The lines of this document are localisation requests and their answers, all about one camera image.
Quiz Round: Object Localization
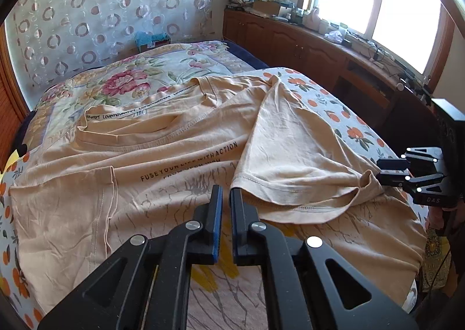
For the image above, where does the floral bed quilt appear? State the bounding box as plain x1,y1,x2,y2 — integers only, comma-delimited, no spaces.
17,41,255,150

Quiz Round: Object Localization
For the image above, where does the cardboard box on cabinet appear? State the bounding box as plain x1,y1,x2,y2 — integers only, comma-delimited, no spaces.
252,0,280,17

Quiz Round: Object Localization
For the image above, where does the pink bottle on sill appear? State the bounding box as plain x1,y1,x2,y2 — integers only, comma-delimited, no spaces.
303,7,321,31

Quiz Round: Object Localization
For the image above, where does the yellow plush toy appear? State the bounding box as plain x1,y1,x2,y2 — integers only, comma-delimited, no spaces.
1,150,25,184

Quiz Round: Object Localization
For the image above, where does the brown louvered wardrobe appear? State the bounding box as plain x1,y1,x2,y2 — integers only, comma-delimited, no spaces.
0,24,29,169

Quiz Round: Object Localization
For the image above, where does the circle pattern sheer curtain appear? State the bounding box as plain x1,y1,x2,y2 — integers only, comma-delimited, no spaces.
5,0,212,92

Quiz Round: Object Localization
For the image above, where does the navy blue bed sheet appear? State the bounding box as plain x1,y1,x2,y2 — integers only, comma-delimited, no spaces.
224,40,269,70

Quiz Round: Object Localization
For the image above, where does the crumpled lilac plastic bag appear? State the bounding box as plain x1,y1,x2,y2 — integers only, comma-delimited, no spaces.
325,30,345,44

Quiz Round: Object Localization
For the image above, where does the yellow patterned cloth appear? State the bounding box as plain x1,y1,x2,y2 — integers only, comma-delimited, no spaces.
422,229,451,293

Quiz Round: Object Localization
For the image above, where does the wooden low cabinet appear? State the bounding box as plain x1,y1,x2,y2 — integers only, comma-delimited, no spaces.
222,10,440,149

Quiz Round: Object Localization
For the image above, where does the beige printed t-shirt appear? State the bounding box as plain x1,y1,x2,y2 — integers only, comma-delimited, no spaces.
8,74,427,313

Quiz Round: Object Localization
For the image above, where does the blue box at headboard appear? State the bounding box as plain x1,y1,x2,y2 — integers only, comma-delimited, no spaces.
135,32,171,53

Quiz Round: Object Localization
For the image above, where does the window with wooden frame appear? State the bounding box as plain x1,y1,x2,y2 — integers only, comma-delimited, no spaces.
298,0,455,84

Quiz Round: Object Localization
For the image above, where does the orange print white blanket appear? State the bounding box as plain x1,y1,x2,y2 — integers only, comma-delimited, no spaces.
0,67,431,330

